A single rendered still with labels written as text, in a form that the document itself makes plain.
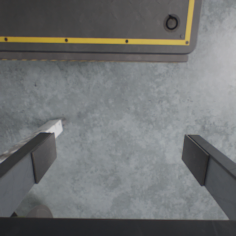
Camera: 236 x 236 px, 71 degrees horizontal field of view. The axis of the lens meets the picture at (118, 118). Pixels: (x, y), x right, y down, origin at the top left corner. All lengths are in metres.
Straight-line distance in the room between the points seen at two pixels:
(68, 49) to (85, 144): 0.53
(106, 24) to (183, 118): 0.59
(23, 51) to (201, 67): 0.71
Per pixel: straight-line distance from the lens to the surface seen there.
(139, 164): 0.94
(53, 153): 0.16
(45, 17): 0.53
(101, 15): 0.50
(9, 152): 0.54
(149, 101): 0.83
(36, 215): 0.98
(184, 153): 0.17
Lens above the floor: 0.80
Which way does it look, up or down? 74 degrees down
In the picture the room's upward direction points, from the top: 180 degrees counter-clockwise
